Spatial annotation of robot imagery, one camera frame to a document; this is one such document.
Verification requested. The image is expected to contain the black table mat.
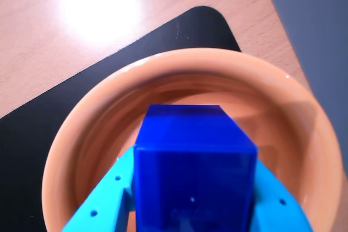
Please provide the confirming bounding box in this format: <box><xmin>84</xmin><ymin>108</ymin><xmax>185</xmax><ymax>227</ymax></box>
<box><xmin>0</xmin><ymin>5</ymin><xmax>243</xmax><ymax>232</ymax></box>

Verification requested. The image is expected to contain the blue cube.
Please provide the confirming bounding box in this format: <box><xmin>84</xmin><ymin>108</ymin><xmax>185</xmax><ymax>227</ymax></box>
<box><xmin>133</xmin><ymin>104</ymin><xmax>258</xmax><ymax>232</ymax></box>

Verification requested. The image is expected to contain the orange ribbed bowl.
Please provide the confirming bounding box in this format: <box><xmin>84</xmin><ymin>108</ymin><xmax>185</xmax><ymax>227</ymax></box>
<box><xmin>42</xmin><ymin>47</ymin><xmax>344</xmax><ymax>232</ymax></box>

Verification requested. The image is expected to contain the cyan gripper finger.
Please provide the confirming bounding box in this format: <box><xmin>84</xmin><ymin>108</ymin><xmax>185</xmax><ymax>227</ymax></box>
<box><xmin>61</xmin><ymin>145</ymin><xmax>136</xmax><ymax>232</ymax></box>
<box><xmin>248</xmin><ymin>158</ymin><xmax>313</xmax><ymax>232</ymax></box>

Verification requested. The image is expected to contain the grey table mat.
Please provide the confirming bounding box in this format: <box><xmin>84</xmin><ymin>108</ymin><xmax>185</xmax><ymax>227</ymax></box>
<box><xmin>266</xmin><ymin>0</ymin><xmax>348</xmax><ymax>124</ymax></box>

